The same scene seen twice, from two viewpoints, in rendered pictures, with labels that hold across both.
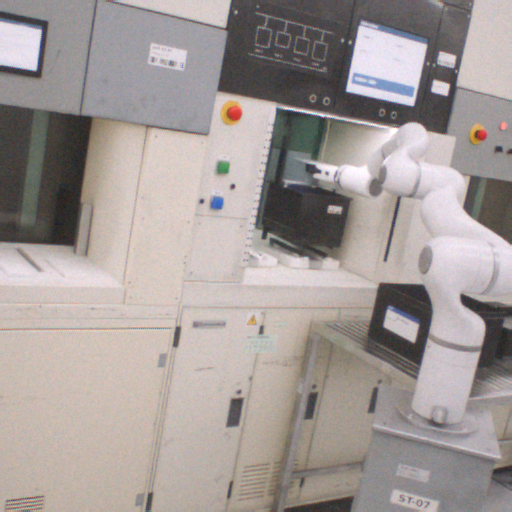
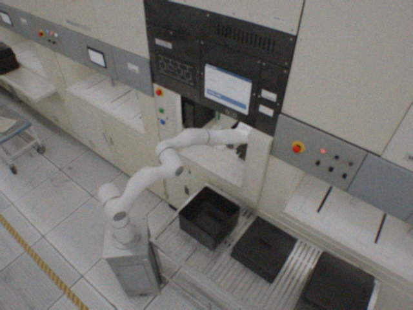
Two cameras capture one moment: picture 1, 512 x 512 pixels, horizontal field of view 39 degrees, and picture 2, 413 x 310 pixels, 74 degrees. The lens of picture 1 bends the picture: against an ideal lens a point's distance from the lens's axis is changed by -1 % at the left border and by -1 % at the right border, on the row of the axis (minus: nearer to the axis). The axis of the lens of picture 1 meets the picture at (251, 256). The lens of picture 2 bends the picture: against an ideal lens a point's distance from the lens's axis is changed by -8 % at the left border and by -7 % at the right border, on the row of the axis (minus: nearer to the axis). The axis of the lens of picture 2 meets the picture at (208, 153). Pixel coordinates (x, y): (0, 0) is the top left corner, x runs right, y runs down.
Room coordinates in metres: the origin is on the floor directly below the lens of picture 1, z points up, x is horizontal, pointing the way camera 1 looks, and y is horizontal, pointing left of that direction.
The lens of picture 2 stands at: (1.77, -1.51, 2.42)
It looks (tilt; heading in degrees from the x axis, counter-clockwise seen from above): 45 degrees down; 69
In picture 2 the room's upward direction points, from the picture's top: 1 degrees clockwise
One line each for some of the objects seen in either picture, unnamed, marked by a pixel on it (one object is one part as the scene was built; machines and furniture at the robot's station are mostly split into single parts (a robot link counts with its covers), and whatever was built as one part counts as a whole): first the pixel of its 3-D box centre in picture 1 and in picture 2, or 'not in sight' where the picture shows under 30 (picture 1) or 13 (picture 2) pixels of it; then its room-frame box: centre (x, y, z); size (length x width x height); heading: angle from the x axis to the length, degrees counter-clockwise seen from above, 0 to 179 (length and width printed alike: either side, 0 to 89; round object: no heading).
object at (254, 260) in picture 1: (234, 252); (218, 137); (2.44, 0.06, 0.89); 0.22 x 0.21 x 0.04; 34
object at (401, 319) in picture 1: (435, 324); (209, 217); (2.14, -0.58, 0.85); 0.28 x 0.28 x 0.17; 32
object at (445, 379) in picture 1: (444, 380); (122, 228); (1.61, -0.49, 0.85); 0.19 x 0.19 x 0.18
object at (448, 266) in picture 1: (454, 290); (113, 204); (1.60, -0.46, 1.07); 0.19 x 0.12 x 0.24; 103
